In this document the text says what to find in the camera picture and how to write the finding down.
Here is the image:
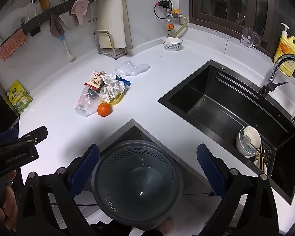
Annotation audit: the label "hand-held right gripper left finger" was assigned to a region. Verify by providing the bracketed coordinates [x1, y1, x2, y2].
[14, 144, 101, 236]

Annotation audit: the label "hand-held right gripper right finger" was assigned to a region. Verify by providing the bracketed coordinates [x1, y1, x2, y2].
[196, 144, 283, 236]

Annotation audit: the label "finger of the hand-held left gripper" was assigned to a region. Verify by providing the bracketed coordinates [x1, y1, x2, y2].
[0, 139, 39, 158]
[0, 126, 48, 145]

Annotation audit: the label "grey perforated trash bin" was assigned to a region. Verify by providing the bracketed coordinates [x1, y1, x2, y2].
[91, 140, 185, 232]

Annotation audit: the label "orange tangerine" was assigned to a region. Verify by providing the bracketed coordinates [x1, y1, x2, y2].
[97, 103, 112, 117]

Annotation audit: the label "clear plastic cup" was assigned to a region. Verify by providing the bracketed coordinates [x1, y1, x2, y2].
[75, 85, 100, 117]

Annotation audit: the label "white paper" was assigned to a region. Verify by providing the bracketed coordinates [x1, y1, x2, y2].
[99, 81, 126, 103]
[101, 73, 117, 85]

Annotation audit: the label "printed blister package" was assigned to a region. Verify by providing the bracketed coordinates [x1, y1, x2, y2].
[85, 71, 106, 90]

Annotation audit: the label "person's left hand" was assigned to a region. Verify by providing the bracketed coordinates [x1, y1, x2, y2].
[0, 171, 18, 229]

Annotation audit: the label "black kitchen appliance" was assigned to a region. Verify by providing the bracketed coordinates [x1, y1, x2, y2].
[0, 82, 20, 138]

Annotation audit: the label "yellow green refill pouch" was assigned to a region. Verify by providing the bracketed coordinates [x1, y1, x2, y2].
[7, 80, 33, 115]

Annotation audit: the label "white plate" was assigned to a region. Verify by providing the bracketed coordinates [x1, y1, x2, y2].
[253, 159, 268, 176]

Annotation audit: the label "brown chopsticks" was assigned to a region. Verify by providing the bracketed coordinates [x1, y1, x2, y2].
[259, 145, 267, 172]

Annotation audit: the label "black kitchen sink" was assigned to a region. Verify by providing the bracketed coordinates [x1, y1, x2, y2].
[157, 59, 295, 206]

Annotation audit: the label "person's foot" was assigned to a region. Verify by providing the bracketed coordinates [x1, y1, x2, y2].
[157, 217, 174, 235]

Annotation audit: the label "yellow oval plastic container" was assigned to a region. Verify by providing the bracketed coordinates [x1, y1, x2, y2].
[102, 92, 124, 106]

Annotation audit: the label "orange wavy cloth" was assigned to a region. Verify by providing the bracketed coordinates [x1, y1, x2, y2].
[0, 28, 28, 62]

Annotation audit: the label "metal faucet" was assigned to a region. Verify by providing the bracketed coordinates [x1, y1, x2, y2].
[261, 54, 295, 97]

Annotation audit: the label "blue ribbon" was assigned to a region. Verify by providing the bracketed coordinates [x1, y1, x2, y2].
[116, 75, 131, 86]

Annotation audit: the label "blue and white bottle brush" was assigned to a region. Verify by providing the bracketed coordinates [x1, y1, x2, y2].
[60, 35, 74, 63]

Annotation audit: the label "clear plastic bag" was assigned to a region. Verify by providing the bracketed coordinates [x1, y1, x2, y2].
[115, 61, 150, 77]

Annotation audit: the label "brown hanging cloth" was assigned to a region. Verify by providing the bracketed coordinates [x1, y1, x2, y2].
[49, 14, 65, 38]

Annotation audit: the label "metal cutting board rack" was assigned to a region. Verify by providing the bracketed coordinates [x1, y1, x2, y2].
[93, 30, 128, 60]

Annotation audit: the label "patterned ceramic bowl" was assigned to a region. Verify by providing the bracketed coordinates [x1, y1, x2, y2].
[162, 37, 183, 52]

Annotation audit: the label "glass mug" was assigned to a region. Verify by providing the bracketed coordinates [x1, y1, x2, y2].
[240, 26, 261, 49]

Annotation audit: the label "yellow detergent pump bottle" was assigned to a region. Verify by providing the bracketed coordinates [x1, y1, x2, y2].
[273, 23, 295, 77]

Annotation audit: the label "pink hanging cloth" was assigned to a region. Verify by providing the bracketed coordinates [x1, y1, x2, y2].
[70, 0, 89, 25]

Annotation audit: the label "hanging peeler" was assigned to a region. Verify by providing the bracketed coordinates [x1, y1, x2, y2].
[89, 1, 98, 22]

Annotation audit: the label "white cutting board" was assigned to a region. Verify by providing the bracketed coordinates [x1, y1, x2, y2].
[96, 0, 126, 49]

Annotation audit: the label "black wall rail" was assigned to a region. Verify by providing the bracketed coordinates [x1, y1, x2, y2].
[21, 0, 95, 35]

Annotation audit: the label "yellow green hose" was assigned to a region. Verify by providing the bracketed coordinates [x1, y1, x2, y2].
[174, 15, 188, 38]

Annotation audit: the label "black device with cable loop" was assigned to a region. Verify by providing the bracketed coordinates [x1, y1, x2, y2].
[154, 0, 173, 19]

